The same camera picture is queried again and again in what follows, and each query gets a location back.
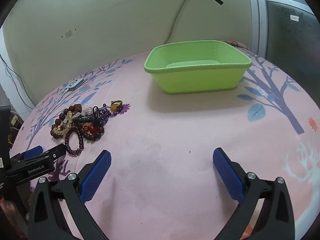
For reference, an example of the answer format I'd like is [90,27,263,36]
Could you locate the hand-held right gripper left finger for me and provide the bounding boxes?
[27,150,112,240]

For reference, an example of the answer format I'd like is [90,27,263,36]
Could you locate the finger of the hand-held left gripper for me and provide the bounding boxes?
[15,145,43,162]
[10,144,67,167]

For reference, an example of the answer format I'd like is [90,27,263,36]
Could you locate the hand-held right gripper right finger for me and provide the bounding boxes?
[212,147,295,240]

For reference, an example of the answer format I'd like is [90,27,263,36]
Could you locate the dark purple bead bracelet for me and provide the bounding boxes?
[64,127,85,157]

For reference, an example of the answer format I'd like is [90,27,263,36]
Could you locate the large brown wooden bead bracelet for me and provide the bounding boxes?
[50,104,83,139]

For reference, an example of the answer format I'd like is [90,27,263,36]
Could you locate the green plastic basket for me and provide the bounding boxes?
[143,39,252,95]

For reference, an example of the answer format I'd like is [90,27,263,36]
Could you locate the red bead charm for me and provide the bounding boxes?
[82,124,99,135]

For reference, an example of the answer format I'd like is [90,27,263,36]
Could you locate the pink printed bedsheet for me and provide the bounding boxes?
[10,40,320,240]

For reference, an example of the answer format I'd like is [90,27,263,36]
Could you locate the white charger block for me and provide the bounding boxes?
[65,78,85,91]

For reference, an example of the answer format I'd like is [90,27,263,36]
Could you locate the grey framed glass door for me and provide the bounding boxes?
[246,0,316,63]

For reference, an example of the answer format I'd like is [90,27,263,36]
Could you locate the pile of cords and boxes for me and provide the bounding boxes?
[9,112,24,153]

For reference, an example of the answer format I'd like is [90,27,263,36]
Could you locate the yellow crystal bead bracelet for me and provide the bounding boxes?
[53,111,74,134]

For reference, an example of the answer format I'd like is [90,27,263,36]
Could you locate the black wall wires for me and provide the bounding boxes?
[0,54,35,110]

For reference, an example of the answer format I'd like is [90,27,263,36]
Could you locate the purple chip chain bracelet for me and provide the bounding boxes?
[96,104,130,123]

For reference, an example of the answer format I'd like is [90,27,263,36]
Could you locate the grey wall cable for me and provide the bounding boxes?
[165,0,193,45]

